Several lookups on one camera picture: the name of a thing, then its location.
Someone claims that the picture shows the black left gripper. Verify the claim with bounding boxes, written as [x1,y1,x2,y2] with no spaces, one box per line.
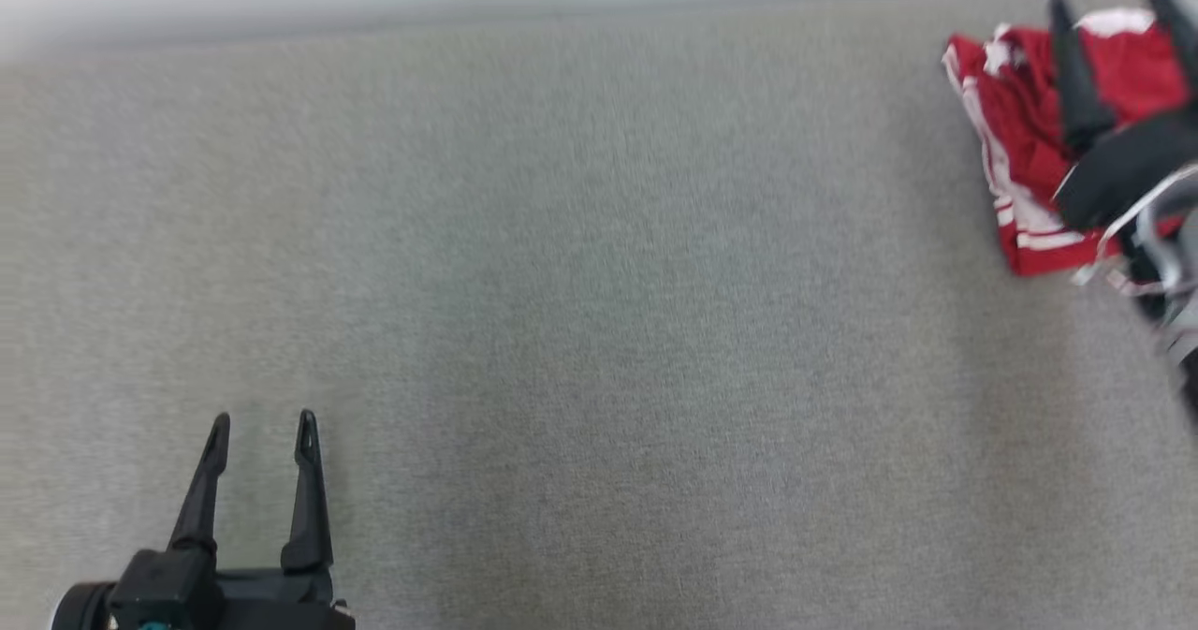
[168,409,357,630]

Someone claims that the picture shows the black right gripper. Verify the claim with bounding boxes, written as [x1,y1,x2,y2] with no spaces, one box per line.
[1047,0,1198,233]

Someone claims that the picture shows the red shorts with white trim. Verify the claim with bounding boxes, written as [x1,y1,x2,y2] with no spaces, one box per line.
[981,7,1198,135]

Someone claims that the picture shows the red number 23 basketball jersey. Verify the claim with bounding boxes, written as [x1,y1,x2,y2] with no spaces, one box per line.
[941,33,1188,280]

